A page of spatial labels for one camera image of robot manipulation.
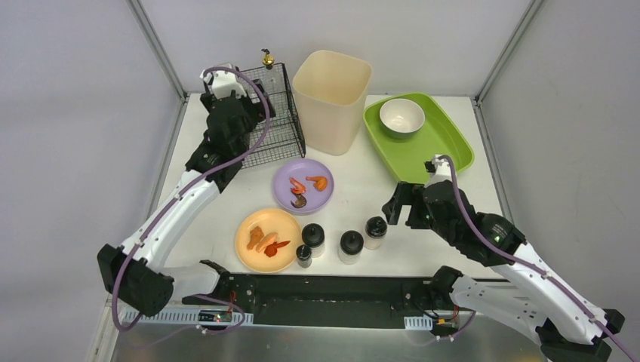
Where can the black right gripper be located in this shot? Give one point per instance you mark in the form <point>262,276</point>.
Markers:
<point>410,200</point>

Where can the glossy lid spice jar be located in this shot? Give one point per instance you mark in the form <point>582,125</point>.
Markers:
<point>374,232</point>

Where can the black lid seasoning jar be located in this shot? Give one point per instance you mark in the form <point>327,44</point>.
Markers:
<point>350,247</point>

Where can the white bowl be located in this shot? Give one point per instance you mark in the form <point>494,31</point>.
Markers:
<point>401,118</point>

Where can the black lid spice jar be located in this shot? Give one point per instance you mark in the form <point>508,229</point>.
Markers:
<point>313,236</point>

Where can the clear glass oil bottle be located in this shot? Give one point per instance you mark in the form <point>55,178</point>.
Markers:
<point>271,73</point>

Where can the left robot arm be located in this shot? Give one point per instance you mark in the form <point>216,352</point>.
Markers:
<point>135,272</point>

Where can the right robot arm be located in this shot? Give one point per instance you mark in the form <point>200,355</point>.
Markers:
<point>566,326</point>

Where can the green plastic tub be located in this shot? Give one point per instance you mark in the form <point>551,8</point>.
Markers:
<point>404,159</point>

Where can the orange chicken drumstick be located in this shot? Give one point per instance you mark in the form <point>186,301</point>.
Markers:
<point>320,183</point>

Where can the dark brown shrimp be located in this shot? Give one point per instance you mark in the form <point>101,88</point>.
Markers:
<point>299,202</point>

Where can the orange shrimp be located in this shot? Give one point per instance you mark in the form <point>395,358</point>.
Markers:
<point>297,187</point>

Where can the purple plate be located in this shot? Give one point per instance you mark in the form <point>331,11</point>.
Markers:
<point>300,169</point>

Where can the small pepper shaker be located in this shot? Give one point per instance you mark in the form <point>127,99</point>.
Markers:
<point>304,256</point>

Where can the orange plate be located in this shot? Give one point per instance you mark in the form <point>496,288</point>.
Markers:
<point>270,220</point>

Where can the cream plastic bin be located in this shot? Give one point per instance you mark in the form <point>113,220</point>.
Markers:
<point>330,89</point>

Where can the pink sausage slice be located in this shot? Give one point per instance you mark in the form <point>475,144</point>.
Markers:
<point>266,240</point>

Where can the red shrimp piece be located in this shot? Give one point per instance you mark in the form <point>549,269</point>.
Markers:
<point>272,249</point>

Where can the fried chicken piece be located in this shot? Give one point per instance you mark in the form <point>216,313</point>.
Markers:
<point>256,235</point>

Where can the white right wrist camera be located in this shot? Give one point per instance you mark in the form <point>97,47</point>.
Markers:
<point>440,169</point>

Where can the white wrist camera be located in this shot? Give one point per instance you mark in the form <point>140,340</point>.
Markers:
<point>223,83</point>
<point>440,169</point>

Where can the black wire rack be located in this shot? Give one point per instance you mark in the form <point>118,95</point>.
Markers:
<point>284,138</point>

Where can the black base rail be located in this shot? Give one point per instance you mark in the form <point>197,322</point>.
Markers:
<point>332,301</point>

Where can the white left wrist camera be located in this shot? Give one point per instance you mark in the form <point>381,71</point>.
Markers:
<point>223,83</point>

